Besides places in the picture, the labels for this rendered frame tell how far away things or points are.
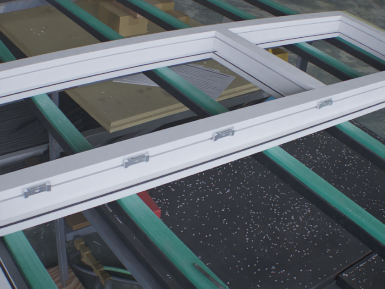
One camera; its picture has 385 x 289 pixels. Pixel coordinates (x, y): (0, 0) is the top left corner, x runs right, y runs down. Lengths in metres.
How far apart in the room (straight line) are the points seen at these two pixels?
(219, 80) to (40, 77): 0.81
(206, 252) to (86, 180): 0.44
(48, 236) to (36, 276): 1.34
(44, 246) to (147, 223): 1.24
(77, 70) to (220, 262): 0.56
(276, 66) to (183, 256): 0.64
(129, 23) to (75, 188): 1.38
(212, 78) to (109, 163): 1.04
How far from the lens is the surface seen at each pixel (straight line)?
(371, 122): 3.32
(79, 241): 1.73
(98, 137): 1.59
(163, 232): 0.86
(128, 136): 2.05
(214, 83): 1.85
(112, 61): 1.33
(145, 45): 1.37
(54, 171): 0.87
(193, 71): 1.92
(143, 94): 1.74
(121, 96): 1.73
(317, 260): 1.29
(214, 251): 1.25
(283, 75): 1.31
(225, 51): 1.47
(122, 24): 2.18
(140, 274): 1.21
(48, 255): 2.05
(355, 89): 1.31
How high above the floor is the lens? 1.44
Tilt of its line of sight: 31 degrees down
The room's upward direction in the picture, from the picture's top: 8 degrees clockwise
